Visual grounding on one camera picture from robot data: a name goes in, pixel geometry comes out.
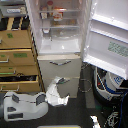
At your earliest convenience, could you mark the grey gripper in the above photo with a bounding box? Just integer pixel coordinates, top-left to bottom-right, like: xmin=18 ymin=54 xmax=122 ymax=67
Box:
xmin=45 ymin=76 xmax=70 ymax=106

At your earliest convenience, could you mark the white fridge door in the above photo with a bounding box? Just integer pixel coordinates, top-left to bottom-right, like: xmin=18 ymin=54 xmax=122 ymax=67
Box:
xmin=83 ymin=0 xmax=128 ymax=79

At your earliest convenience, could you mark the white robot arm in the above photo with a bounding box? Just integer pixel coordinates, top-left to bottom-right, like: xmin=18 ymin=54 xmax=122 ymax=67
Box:
xmin=0 ymin=76 xmax=69 ymax=121

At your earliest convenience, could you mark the lower fridge drawer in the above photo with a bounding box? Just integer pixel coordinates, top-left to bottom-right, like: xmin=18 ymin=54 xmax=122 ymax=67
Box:
xmin=43 ymin=78 xmax=79 ymax=98

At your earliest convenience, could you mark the fridge drawer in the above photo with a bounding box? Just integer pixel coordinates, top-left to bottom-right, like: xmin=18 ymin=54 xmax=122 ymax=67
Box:
xmin=43 ymin=78 xmax=79 ymax=98
xmin=38 ymin=54 xmax=81 ymax=79

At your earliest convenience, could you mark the upper fridge drawer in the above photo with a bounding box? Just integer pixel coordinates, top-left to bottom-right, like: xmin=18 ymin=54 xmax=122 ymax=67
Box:
xmin=38 ymin=54 xmax=81 ymax=79

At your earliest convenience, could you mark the white fridge body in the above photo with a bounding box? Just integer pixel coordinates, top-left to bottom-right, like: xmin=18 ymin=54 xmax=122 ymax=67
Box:
xmin=24 ymin=0 xmax=93 ymax=100

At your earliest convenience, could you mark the wooden drawer cabinet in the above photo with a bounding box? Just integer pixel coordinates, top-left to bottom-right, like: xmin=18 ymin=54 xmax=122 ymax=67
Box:
xmin=0 ymin=17 xmax=44 ymax=93

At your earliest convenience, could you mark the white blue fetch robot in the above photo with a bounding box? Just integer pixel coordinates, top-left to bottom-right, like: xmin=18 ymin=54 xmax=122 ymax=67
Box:
xmin=93 ymin=67 xmax=128 ymax=105

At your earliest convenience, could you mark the grey box on cabinet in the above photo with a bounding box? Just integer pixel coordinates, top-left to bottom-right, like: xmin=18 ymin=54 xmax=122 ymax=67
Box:
xmin=0 ymin=5 xmax=27 ymax=17

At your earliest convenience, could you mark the coiled cable on floor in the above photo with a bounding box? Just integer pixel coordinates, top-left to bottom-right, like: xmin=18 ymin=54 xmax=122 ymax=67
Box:
xmin=78 ymin=77 xmax=93 ymax=94

